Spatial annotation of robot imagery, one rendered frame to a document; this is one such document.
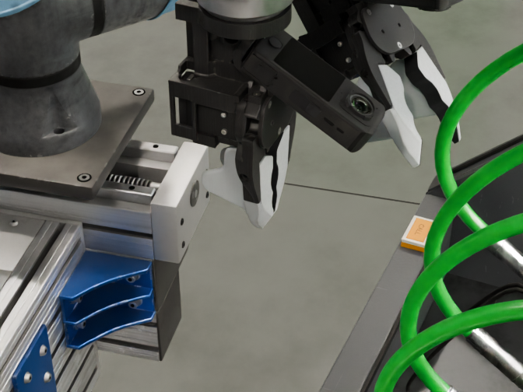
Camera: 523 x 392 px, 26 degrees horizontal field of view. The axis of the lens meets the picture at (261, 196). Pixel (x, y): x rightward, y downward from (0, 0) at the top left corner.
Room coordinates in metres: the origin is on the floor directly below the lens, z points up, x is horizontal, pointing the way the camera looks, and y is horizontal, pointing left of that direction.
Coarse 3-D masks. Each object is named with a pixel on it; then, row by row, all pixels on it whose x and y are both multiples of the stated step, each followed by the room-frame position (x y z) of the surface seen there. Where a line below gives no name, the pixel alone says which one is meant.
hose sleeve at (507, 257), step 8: (504, 240) 0.80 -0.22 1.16; (488, 248) 0.80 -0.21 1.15; (496, 248) 0.79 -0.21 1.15; (504, 248) 0.79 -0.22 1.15; (512, 248) 0.79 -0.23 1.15; (504, 256) 0.79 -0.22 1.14; (512, 256) 0.79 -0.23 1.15; (520, 256) 0.79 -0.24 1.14; (512, 264) 0.79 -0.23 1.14; (520, 264) 0.79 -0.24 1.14; (520, 272) 0.78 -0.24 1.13
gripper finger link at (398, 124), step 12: (384, 72) 0.84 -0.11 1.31; (360, 84) 0.85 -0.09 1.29; (396, 84) 0.84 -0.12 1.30; (372, 96) 0.84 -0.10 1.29; (396, 96) 0.83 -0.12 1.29; (396, 108) 0.81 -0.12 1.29; (408, 108) 0.82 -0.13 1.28; (384, 120) 0.81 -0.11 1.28; (396, 120) 0.81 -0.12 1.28; (408, 120) 0.81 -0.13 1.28; (384, 132) 0.81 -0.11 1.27; (396, 132) 0.80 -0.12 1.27; (408, 132) 0.80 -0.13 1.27; (396, 144) 0.80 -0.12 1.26; (408, 144) 0.80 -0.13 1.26; (420, 144) 0.80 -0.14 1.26; (408, 156) 0.80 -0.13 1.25; (420, 156) 0.80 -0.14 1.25
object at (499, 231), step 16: (496, 224) 0.64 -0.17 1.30; (512, 224) 0.63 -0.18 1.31; (464, 240) 0.65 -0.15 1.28; (480, 240) 0.64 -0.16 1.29; (496, 240) 0.64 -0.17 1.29; (448, 256) 0.65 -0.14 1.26; (464, 256) 0.65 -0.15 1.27; (432, 272) 0.66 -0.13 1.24; (416, 288) 0.66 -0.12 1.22; (432, 288) 0.66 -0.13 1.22; (416, 304) 0.66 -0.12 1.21; (400, 320) 0.67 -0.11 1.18; (416, 320) 0.66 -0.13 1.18; (400, 336) 0.67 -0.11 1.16; (416, 368) 0.66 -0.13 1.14; (432, 368) 0.66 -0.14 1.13; (432, 384) 0.65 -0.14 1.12
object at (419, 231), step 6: (414, 222) 1.07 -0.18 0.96; (420, 222) 1.07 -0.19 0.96; (426, 222) 1.07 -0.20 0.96; (414, 228) 1.05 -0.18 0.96; (420, 228) 1.05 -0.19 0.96; (426, 228) 1.05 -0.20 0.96; (408, 234) 1.04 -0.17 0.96; (414, 234) 1.04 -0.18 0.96; (420, 234) 1.04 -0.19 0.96; (426, 234) 1.04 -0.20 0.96; (420, 240) 1.03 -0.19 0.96; (402, 246) 1.03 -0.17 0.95; (408, 246) 1.03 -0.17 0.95; (414, 246) 1.03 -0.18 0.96
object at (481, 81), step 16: (496, 64) 0.81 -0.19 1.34; (512, 64) 0.80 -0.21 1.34; (480, 80) 0.81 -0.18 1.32; (464, 96) 0.81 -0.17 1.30; (448, 112) 0.82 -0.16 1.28; (464, 112) 0.82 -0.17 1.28; (448, 128) 0.82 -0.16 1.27; (448, 144) 0.82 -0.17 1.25; (448, 160) 0.82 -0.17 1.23; (448, 176) 0.82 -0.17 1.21; (448, 192) 0.82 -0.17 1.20; (464, 208) 0.81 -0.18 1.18; (480, 224) 0.81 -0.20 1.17
